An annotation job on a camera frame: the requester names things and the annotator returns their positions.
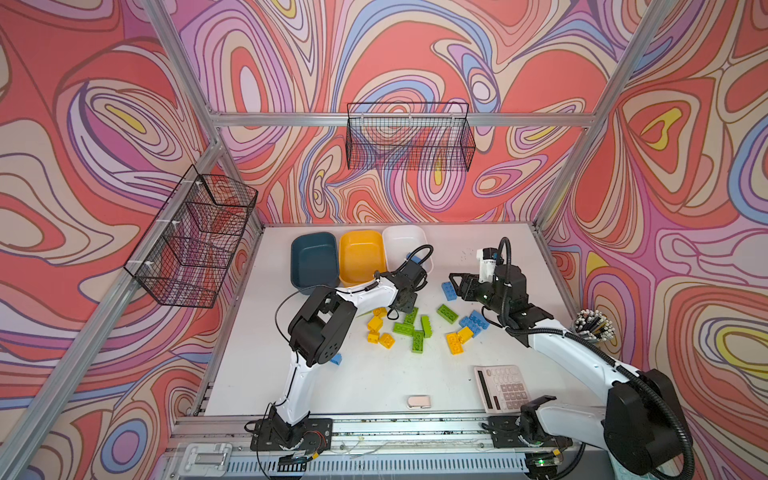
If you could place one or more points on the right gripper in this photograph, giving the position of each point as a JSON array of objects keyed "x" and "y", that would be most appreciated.
[{"x": 468, "y": 284}]

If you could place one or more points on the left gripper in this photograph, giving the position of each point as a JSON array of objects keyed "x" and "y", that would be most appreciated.
[{"x": 413, "y": 298}]

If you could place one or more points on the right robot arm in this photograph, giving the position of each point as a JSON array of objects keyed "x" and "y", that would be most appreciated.
[{"x": 638, "y": 420}]

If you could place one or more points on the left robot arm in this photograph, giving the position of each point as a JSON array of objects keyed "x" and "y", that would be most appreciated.
[{"x": 319, "y": 328}]

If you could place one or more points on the green lego brick centre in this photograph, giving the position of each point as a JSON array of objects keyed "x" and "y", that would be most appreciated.
[{"x": 411, "y": 317}]

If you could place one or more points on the white plastic bin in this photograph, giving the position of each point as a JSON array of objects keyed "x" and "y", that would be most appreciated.
[{"x": 399, "y": 241}]

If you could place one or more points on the green lego brick upright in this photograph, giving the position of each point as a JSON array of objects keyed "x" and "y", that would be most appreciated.
[{"x": 426, "y": 326}]

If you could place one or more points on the green lego brick right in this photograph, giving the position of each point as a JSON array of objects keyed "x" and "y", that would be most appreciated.
[{"x": 447, "y": 314}]

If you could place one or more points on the green lego brick low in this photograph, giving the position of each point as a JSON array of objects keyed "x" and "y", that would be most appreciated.
[{"x": 405, "y": 329}]

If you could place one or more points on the yellow plastic bin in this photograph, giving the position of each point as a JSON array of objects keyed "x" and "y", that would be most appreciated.
[{"x": 361, "y": 255}]

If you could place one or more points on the yellow lego brick mid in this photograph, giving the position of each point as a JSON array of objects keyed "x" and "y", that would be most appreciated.
[{"x": 375, "y": 324}]

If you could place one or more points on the yellow lego brick right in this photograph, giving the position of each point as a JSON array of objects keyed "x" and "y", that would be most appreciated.
[{"x": 464, "y": 335}]

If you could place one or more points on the green lego brick bottom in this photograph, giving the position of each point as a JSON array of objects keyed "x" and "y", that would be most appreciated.
[{"x": 417, "y": 346}]

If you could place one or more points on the yellow lego brick lower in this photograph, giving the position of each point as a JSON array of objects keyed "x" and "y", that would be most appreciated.
[{"x": 386, "y": 340}]

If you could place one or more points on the yellow lego brick long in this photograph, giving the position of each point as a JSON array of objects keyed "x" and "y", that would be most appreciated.
[{"x": 454, "y": 343}]

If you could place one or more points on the dark teal plastic bin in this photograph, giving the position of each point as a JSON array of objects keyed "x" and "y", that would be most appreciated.
[{"x": 314, "y": 262}]

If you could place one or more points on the cup of pencils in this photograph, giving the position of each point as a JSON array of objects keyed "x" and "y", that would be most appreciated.
[{"x": 593, "y": 326}]

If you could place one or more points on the pink calculator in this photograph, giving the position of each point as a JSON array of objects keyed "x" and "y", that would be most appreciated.
[{"x": 501, "y": 388}]

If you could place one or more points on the pink eraser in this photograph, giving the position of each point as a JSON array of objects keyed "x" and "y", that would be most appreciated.
[{"x": 419, "y": 402}]

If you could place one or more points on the back wire basket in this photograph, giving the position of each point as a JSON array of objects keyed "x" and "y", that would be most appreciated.
[{"x": 409, "y": 136}]

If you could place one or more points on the wire basket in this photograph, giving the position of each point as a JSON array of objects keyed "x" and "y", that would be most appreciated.
[
  {"x": 409, "y": 136},
  {"x": 200, "y": 227}
]

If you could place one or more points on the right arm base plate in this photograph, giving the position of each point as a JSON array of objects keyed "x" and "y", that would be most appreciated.
[{"x": 505, "y": 433}]

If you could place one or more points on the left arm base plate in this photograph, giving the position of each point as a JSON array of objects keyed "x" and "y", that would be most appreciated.
[{"x": 309, "y": 435}]

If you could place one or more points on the left wire basket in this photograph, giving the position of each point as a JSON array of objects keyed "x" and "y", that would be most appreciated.
[{"x": 200, "y": 227}]

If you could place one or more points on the white plastic handle bracket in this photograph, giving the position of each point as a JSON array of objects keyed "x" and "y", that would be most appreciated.
[{"x": 205, "y": 460}]

